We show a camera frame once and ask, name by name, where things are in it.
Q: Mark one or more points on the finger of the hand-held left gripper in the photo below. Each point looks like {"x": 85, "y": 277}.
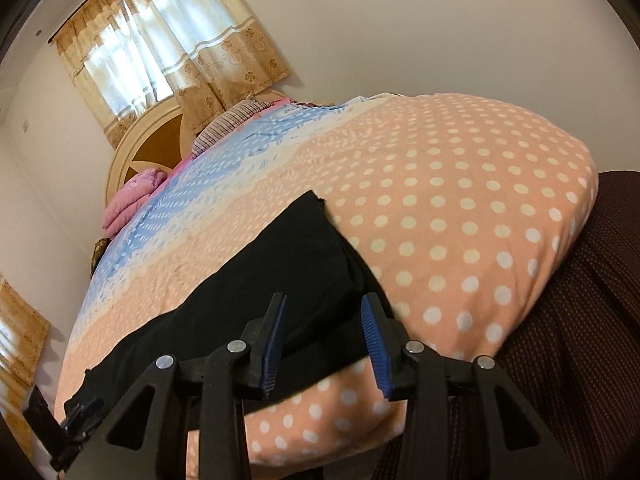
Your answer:
{"x": 80, "y": 410}

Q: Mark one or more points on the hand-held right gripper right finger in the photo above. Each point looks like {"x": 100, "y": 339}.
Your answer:
{"x": 375, "y": 350}

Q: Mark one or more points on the brown fuzzy object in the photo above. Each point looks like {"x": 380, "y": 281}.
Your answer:
{"x": 96, "y": 255}

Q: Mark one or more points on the folded pink quilt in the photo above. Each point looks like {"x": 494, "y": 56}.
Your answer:
{"x": 132, "y": 200}

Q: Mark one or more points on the pink polka dot bedspread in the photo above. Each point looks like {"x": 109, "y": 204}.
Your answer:
{"x": 450, "y": 200}

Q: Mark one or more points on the striped pillow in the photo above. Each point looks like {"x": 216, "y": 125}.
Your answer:
{"x": 230, "y": 122}

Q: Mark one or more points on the cream wooden headboard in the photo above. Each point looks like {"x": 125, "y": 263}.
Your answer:
{"x": 150, "y": 135}

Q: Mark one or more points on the black pants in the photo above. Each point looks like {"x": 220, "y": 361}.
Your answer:
{"x": 280, "y": 260}

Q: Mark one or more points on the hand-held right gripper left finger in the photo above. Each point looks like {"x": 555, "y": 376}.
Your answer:
{"x": 272, "y": 347}

